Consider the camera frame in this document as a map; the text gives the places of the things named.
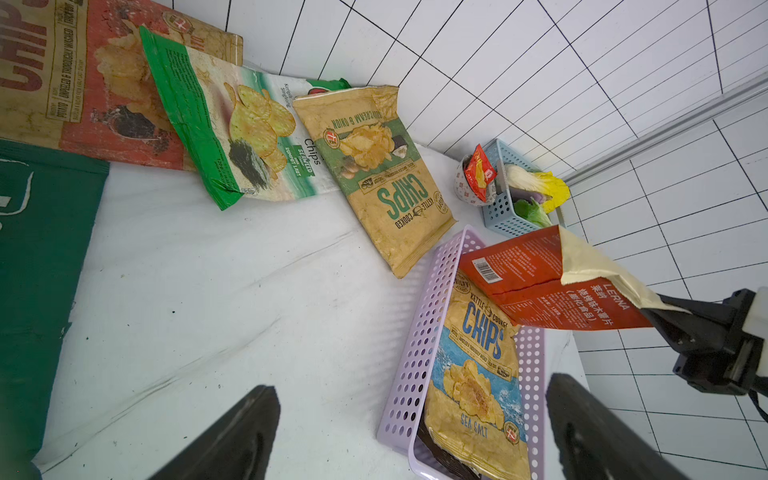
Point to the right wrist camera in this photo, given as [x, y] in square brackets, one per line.
[756, 324]

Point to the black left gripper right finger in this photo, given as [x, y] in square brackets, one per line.
[593, 443]

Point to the green toy lettuce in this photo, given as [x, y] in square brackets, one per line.
[532, 212]

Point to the purple plastic basket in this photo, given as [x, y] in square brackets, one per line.
[401, 418]

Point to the blue plastic basket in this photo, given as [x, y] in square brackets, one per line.
[500, 215]

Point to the beige cassava chips bag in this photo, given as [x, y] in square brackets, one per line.
[553, 279]

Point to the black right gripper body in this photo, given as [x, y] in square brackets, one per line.
[728, 375]

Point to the red kettle chips bag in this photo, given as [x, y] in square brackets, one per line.
[74, 77]

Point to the red snack cup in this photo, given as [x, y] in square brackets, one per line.
[474, 182]

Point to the green white chips bag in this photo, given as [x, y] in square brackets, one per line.
[238, 125]

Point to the green kettle chips bag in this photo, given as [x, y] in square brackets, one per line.
[381, 172]

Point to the green Real chips bag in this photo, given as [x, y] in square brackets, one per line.
[49, 203]

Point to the blue kettle chips bag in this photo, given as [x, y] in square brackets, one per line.
[474, 409]

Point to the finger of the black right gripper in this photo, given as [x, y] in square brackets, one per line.
[696, 328]

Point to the yellow toy cabbage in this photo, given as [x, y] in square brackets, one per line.
[554, 190]

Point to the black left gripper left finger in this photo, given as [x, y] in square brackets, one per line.
[237, 446]

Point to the purple toy eggplant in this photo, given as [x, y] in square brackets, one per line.
[529, 196]

